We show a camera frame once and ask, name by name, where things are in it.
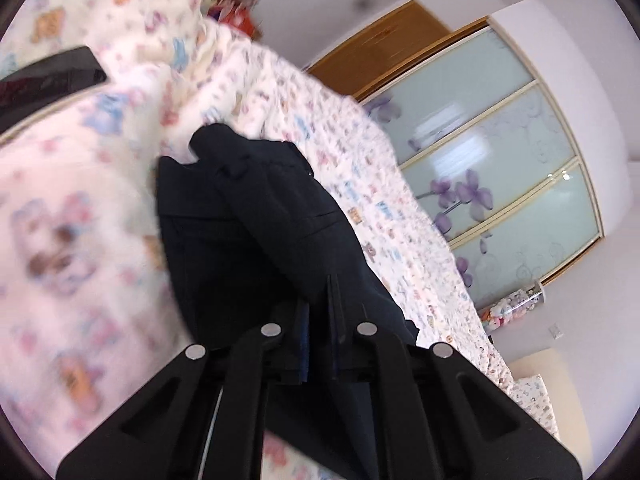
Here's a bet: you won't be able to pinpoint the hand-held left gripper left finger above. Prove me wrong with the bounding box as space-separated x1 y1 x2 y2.
56 300 311 480

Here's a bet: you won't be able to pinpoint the wardrobe with floral glass doors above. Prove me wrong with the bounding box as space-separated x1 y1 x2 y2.
357 17 608 311

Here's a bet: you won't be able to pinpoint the cream and pink headboard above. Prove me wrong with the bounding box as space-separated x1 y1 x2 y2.
507 347 588 441

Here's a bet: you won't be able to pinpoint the bear printed pillow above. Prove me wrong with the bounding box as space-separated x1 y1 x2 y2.
510 372 561 436

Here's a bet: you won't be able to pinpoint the clear tube of plush toys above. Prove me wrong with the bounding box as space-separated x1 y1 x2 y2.
477 282 546 333

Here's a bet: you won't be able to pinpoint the wooden door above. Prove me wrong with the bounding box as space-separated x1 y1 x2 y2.
305 0 453 103

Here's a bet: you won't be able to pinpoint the dark cloth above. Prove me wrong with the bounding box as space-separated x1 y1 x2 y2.
0 46 108 126

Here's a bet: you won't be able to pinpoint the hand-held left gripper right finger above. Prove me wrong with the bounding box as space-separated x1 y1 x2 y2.
325 275 583 480

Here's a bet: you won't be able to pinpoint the black pants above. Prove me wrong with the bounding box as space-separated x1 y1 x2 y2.
156 122 421 480

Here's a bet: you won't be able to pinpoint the red cloth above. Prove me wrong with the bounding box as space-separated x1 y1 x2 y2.
207 2 263 41

